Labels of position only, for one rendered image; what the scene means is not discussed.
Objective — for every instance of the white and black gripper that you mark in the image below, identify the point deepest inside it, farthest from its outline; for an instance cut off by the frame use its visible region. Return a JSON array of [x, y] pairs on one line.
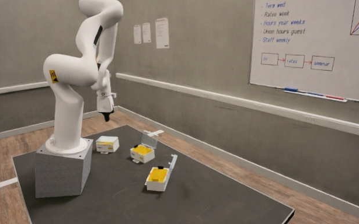
[[105, 104]]

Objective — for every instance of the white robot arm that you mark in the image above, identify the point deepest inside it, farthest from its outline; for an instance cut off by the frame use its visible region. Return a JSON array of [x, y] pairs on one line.
[[61, 69]]

